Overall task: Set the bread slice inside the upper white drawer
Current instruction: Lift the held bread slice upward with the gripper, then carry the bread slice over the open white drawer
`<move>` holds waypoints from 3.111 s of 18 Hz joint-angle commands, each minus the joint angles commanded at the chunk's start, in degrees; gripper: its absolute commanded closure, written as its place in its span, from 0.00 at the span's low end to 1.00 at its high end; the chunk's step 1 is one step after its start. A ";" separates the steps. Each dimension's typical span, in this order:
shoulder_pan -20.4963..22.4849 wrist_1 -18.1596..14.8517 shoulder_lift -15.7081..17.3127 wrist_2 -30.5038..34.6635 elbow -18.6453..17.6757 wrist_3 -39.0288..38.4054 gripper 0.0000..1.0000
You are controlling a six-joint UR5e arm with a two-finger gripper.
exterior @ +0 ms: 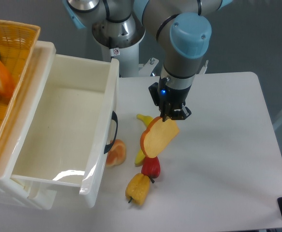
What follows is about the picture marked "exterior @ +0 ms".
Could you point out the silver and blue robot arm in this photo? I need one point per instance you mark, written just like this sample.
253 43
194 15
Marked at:
180 27

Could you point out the upper white drawer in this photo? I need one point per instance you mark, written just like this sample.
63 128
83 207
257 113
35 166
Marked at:
64 146

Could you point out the toy bread slice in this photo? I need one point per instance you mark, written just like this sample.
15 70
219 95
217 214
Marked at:
157 136

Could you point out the yellow woven basket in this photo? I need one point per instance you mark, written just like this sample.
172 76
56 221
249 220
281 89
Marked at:
17 42

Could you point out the yellow toy bell pepper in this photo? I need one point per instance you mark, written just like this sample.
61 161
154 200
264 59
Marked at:
137 189

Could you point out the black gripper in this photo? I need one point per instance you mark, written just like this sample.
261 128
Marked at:
170 99

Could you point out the red toy bell pepper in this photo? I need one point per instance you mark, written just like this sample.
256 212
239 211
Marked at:
151 167

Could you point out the white drawer cabinet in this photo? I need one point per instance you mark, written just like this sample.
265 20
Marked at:
14 190

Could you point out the black drawer handle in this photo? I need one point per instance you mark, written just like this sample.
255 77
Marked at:
113 130

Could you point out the orange toy croissant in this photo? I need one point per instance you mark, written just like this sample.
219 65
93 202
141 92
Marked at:
117 155

